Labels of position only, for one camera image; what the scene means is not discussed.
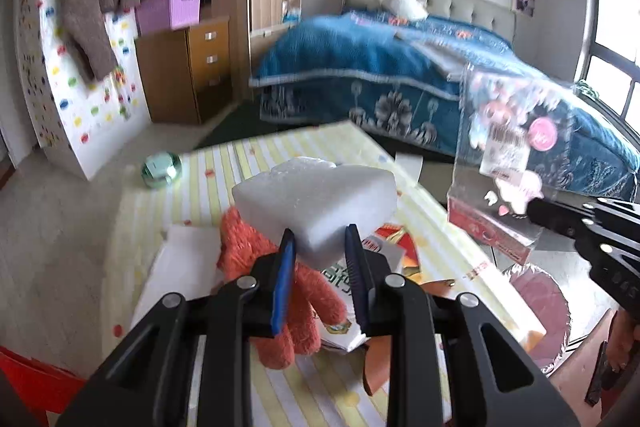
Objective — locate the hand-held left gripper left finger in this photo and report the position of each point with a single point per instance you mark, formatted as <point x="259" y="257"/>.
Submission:
<point x="283" y="287"/>

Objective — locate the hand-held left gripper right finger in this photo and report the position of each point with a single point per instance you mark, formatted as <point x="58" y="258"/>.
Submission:
<point x="354" y="272"/>

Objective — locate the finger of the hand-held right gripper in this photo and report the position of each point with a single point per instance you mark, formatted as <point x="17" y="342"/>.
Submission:
<point x="555" y="214"/>

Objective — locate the orange plush toy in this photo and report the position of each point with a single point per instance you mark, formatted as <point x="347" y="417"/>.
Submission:
<point x="305" y="307"/>

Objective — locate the white foam block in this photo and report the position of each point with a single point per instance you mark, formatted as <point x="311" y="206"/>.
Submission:
<point x="310" y="202"/>

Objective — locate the clear printed plastic bag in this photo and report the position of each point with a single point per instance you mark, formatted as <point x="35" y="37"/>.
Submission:
<point x="500" y="132"/>

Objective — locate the brown cardboard piece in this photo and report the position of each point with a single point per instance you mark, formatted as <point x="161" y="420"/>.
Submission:
<point x="380" y="367"/>

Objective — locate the white foam sheet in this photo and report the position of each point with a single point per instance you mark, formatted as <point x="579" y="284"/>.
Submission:
<point x="185" y="257"/>

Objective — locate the white paper sheet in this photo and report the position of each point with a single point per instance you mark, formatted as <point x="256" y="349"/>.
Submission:
<point x="410" y="167"/>

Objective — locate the yellow striped tablecloth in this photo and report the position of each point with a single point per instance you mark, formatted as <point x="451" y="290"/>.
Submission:
<point x="200" y="187"/>

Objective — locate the window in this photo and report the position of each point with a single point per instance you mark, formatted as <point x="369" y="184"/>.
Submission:
<point x="610" y="72"/>

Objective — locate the green round tin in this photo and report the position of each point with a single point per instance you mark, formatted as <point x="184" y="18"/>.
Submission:
<point x="161" y="169"/>

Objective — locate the pale flat book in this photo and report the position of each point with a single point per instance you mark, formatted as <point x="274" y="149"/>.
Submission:
<point x="435" y="52"/>

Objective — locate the bed with blue blanket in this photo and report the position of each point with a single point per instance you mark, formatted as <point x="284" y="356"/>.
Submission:
<point x="350" y="57"/>

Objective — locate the wooden drawer cabinet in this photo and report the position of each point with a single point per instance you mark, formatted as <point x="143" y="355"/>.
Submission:
<point x="170" y="77"/>

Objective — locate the white pillow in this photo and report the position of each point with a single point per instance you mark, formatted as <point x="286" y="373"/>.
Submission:
<point x="407" y="6"/>

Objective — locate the red plastic stool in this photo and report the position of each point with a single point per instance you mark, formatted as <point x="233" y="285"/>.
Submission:
<point x="30" y="382"/>

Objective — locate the white dotted cabinet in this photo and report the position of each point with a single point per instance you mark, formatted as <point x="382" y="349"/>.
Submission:
<point x="70" y="117"/>

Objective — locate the purple plastic basket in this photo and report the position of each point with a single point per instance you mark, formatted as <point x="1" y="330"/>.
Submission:
<point x="182" y="7"/>

